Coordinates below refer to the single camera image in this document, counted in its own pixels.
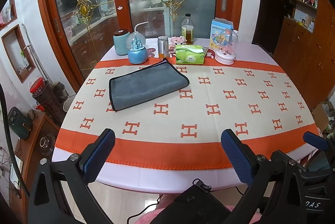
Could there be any dark woven waste basket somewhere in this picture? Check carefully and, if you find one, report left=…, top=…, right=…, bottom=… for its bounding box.
left=32, top=84, right=66, bottom=127

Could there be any green tissue pack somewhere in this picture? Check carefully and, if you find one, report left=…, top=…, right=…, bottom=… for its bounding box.
left=175, top=44, right=208, bottom=65

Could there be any cardboard box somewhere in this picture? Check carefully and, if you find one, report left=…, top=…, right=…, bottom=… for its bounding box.
left=312, top=101, right=334, bottom=133

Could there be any brown wooden shelf cabinet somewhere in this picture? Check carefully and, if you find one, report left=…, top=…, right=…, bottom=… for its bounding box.
left=273, top=0, right=334, bottom=110

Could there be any black zipper bag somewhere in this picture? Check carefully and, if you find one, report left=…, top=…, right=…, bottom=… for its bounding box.
left=151, top=179, right=231, bottom=224

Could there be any blue castle snow globe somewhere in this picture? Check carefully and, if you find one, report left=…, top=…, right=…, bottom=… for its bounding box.
left=126, top=31, right=148, bottom=65

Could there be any glass bottle with amber liquid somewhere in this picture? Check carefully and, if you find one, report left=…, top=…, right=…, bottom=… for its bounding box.
left=181, top=13, right=194, bottom=44

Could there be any orange beige H-pattern table cloth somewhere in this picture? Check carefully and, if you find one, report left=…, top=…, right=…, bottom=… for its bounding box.
left=56, top=58, right=317, bottom=170

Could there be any light blue lidded canister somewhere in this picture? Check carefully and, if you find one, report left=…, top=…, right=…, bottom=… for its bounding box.
left=113, top=29, right=130, bottom=56

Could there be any red plastic container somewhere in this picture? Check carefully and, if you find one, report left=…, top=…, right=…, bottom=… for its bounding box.
left=30, top=77, right=46, bottom=94

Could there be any blue cartoon duck box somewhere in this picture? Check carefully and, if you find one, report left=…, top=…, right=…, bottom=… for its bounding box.
left=210, top=18, right=233, bottom=48

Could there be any pink dome ornament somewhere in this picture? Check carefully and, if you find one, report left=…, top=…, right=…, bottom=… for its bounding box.
left=215, top=29, right=238, bottom=65

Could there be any grey purple microfibre towel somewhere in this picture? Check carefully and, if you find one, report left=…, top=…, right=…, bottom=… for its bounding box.
left=108, top=59, right=190, bottom=111

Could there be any silver orange drink can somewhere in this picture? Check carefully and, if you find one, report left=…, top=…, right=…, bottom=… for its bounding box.
left=157, top=36, right=169, bottom=59

